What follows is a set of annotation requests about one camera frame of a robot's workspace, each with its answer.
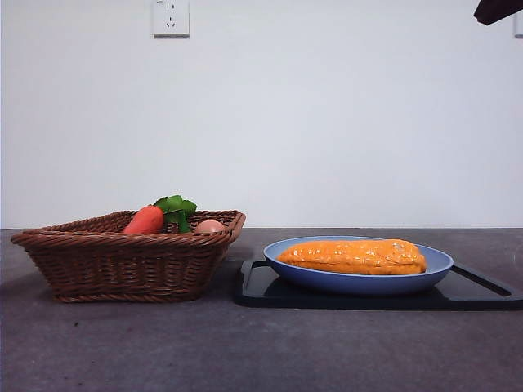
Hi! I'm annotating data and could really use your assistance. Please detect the orange corn cob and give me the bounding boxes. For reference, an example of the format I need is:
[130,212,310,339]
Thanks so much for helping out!
[276,238,428,275]

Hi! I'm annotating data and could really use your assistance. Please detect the blue round plate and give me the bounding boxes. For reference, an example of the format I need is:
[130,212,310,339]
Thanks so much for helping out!
[262,236,454,297]

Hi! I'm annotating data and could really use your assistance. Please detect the brown wicker basket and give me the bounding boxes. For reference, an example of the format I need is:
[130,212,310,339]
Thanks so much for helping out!
[10,210,247,304]

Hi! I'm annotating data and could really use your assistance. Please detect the brown egg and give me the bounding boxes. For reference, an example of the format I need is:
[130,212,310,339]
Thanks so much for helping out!
[194,220,226,235]

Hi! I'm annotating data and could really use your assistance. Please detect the black cutting board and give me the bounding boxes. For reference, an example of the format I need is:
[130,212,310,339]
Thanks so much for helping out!
[233,256,523,311]

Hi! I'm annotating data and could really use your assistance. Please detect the green leafy vegetable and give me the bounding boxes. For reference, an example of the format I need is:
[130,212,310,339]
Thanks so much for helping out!
[153,194,198,234]

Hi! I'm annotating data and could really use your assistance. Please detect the red-orange carrot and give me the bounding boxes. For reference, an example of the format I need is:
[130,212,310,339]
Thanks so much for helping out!
[122,205,165,235]

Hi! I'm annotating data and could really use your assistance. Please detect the white wall socket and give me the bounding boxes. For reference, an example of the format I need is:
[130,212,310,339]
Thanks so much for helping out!
[152,0,190,40]

